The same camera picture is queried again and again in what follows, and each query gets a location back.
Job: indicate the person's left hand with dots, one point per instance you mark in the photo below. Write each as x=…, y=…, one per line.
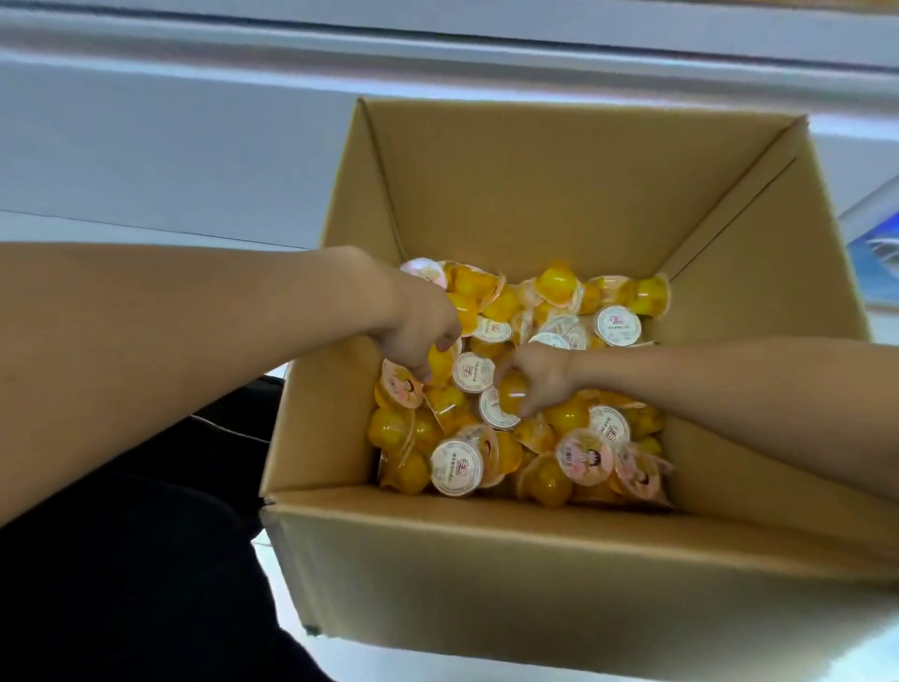
x=414, y=316

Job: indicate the person's right hand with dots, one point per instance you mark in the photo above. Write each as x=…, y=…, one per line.
x=551, y=372

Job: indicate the yellow jelly cup pink lid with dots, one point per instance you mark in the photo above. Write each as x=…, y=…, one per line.
x=511, y=393
x=439, y=365

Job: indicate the pile of yellow jelly cups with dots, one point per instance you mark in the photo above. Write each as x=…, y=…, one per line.
x=562, y=435

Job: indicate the brown cardboard box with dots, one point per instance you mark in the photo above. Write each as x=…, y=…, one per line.
x=562, y=576

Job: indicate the person's left forearm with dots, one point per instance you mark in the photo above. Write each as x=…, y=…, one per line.
x=140, y=351

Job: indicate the person's right forearm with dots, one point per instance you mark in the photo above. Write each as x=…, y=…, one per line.
x=758, y=400

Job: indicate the person's black trousers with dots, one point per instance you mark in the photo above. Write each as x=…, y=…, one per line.
x=126, y=576

